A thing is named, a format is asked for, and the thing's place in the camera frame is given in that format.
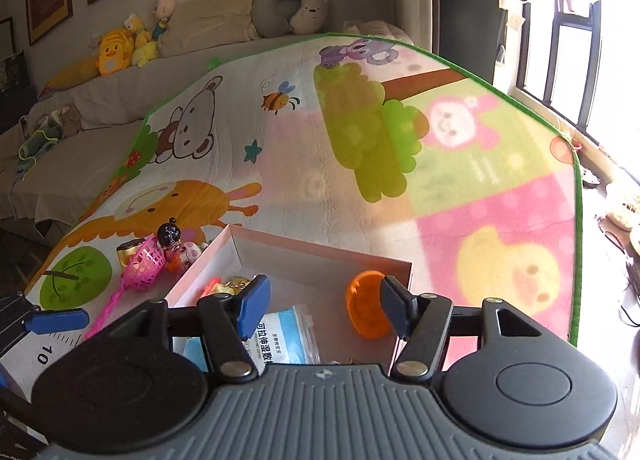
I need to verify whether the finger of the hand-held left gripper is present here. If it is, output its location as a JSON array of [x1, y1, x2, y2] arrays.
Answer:
[[0, 292, 91, 342], [0, 371, 37, 417]]

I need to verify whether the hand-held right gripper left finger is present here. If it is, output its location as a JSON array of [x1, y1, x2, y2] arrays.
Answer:
[[125, 275, 272, 383]]

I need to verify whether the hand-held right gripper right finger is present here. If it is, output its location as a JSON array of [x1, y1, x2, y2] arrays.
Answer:
[[380, 275, 542, 383]]

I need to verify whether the orange plastic toy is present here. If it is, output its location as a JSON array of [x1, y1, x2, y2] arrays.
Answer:
[[344, 270, 392, 339]]

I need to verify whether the pink cardboard box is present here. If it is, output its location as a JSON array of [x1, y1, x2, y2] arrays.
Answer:
[[164, 224, 414, 377]]

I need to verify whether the yellow plastic toy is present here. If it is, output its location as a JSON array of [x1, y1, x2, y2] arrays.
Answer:
[[116, 241, 147, 269]]

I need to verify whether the pink plastic basket scoop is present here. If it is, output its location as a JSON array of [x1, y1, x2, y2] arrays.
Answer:
[[84, 235, 167, 341]]

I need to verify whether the pink orange small toy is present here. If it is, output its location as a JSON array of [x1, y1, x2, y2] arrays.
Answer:
[[199, 277, 227, 299]]

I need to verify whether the blue white wipes packet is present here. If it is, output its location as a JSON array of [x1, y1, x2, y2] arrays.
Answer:
[[182, 304, 322, 377]]

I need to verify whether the small pink pig toy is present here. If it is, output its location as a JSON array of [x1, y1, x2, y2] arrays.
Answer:
[[177, 240, 205, 270]]

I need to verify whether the cartoon printed mat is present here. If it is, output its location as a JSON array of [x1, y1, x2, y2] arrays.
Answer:
[[24, 32, 587, 377]]

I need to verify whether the beige covered sofa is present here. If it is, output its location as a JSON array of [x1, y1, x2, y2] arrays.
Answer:
[[0, 19, 417, 241]]

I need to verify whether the green crumpled clothing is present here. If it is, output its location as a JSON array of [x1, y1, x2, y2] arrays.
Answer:
[[17, 105, 84, 177]]

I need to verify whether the long yellow plush pillow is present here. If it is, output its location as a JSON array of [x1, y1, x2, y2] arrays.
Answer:
[[37, 57, 101, 96]]

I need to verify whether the yellow duck plush backpack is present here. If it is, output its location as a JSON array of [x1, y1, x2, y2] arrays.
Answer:
[[96, 29, 136, 76]]

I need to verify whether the yellow plush duck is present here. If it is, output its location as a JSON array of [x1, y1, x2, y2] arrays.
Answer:
[[122, 14, 162, 68]]

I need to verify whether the beige pillow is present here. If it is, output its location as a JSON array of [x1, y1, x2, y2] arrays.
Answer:
[[157, 0, 262, 59]]

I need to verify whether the grey bear neck pillow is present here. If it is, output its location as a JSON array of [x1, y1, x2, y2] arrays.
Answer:
[[251, 0, 331, 39]]

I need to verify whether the cartoon boy doll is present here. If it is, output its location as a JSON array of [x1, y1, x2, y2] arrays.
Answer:
[[152, 0, 174, 39]]

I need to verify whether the black doll keychain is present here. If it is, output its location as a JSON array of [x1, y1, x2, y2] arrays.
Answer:
[[157, 217, 183, 252]]

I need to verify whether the black window frame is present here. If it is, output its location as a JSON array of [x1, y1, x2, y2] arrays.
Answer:
[[515, 5, 640, 141]]

